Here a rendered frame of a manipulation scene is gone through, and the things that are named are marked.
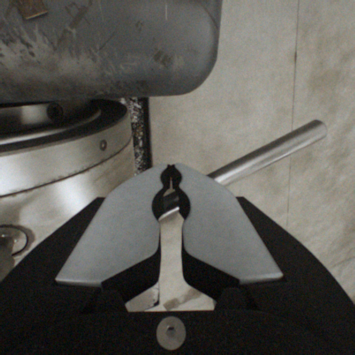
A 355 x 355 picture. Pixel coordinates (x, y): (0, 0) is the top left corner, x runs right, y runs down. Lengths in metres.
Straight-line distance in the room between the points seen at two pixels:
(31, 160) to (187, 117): 1.43
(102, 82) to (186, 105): 1.40
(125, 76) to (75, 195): 0.12
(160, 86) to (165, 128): 1.36
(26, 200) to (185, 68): 0.17
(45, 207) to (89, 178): 0.05
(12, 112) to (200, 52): 0.17
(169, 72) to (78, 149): 0.11
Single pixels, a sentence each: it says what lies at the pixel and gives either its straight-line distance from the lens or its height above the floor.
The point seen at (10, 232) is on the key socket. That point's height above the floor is 1.23.
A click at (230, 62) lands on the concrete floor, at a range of 1.69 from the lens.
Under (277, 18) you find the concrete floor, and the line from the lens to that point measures 1.92.
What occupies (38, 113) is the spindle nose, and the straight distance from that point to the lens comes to 0.25.
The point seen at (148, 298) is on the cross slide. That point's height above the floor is 0.97.
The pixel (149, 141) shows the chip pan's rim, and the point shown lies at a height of 0.59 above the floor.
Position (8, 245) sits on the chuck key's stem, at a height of 1.25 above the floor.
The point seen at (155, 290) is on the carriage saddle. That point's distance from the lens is 0.95.
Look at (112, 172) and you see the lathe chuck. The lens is 0.25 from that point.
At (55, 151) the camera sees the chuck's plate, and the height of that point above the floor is 1.22.
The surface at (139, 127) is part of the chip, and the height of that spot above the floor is 0.58.
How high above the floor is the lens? 1.41
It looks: 54 degrees down
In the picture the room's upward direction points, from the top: 143 degrees clockwise
